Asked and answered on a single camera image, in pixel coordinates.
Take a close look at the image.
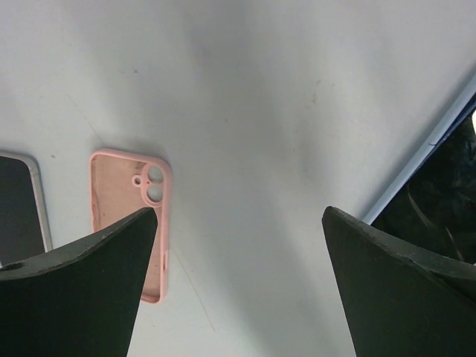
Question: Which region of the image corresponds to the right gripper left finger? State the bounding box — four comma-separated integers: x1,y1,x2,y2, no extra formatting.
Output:
1,208,158,356

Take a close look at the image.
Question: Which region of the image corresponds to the black smartphone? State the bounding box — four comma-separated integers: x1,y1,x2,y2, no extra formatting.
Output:
1,152,52,266

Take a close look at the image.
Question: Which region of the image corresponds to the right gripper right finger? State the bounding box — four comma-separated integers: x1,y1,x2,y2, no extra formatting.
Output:
322,207,475,356

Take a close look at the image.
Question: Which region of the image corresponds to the pink phone case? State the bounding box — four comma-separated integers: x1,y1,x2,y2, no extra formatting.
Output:
89,149,173,303

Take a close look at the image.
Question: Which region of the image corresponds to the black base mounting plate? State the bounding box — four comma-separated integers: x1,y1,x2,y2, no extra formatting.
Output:
372,113,475,265

